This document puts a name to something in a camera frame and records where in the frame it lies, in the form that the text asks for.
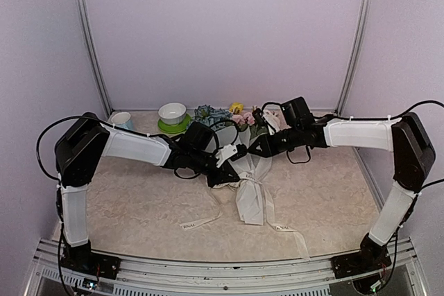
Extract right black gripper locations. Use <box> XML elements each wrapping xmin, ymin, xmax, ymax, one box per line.
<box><xmin>247</xmin><ymin>125</ymin><xmax>302</xmax><ymax>158</ymax></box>

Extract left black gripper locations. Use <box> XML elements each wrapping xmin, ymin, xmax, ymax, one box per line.
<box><xmin>189</xmin><ymin>148</ymin><xmax>241</xmax><ymax>188</ymax></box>

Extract cream ribbon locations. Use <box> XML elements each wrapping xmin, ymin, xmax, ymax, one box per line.
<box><xmin>179</xmin><ymin>171</ymin><xmax>311</xmax><ymax>261</ymax></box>

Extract pink fake rose stem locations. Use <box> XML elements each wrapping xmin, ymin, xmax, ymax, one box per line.
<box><xmin>231</xmin><ymin>105</ymin><xmax>289</xmax><ymax>141</ymax></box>

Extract yellow fake flower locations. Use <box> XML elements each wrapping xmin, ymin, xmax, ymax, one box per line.
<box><xmin>229</xmin><ymin>103</ymin><xmax>244</xmax><ymax>114</ymax></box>

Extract blue hydrangea fake flower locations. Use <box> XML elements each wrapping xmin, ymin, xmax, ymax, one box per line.
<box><xmin>192</xmin><ymin>105</ymin><xmax>232</xmax><ymax>130</ymax></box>

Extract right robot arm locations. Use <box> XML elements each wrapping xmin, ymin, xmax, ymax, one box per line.
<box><xmin>248</xmin><ymin>97</ymin><xmax>440</xmax><ymax>295</ymax></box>

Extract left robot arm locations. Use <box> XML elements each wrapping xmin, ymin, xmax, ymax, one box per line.
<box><xmin>35</xmin><ymin>112</ymin><xmax>239</xmax><ymax>279</ymax></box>

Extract green plate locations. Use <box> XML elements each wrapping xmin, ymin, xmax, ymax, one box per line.
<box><xmin>157</xmin><ymin>114</ymin><xmax>191</xmax><ymax>134</ymax></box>

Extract white bowl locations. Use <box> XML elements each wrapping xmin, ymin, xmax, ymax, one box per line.
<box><xmin>158</xmin><ymin>103</ymin><xmax>187</xmax><ymax>125</ymax></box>

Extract light blue mug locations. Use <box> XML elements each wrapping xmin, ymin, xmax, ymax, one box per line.
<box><xmin>110</xmin><ymin>112</ymin><xmax>135</xmax><ymax>130</ymax></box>

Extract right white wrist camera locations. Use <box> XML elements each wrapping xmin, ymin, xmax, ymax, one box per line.
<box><xmin>252</xmin><ymin>108</ymin><xmax>280</xmax><ymax>135</ymax></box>

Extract aluminium front rail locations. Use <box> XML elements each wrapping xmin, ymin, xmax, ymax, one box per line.
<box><xmin>20</xmin><ymin>239</ymin><xmax>429</xmax><ymax>295</ymax></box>

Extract right aluminium frame post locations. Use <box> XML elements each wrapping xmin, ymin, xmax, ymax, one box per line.
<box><xmin>335</xmin><ymin>0</ymin><xmax>371</xmax><ymax>115</ymax></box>

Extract aluminium frame post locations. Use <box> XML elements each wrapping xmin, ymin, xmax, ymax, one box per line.
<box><xmin>76</xmin><ymin>0</ymin><xmax>114</xmax><ymax>116</ymax></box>
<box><xmin>335</xmin><ymin>0</ymin><xmax>371</xmax><ymax>115</ymax></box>

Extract left aluminium frame post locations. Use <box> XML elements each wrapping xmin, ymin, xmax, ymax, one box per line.
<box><xmin>76</xmin><ymin>0</ymin><xmax>114</xmax><ymax>116</ymax></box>

